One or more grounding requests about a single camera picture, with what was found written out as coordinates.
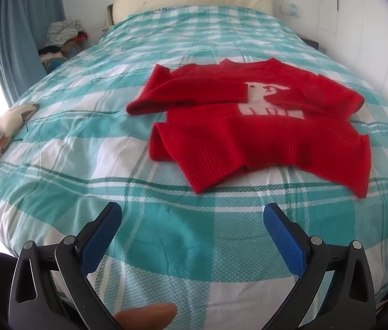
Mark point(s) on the person's left hand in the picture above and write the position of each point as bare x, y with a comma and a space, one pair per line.
145, 316

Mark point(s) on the white wall socket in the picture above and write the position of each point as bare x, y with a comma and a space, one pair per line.
288, 9

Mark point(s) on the blue curtain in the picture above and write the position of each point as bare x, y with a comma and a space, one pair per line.
22, 34

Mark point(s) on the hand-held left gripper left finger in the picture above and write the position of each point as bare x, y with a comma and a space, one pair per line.
100, 239

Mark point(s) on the pile of clothes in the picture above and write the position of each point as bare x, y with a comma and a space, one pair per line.
62, 37

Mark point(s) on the dark nightstand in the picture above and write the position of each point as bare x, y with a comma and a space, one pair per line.
312, 44

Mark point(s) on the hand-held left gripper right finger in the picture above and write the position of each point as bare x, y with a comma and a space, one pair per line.
283, 240

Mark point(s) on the red knit sweater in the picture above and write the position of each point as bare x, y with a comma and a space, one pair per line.
255, 141

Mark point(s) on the teal plaid bed sheet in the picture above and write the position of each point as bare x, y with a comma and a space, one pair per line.
111, 137

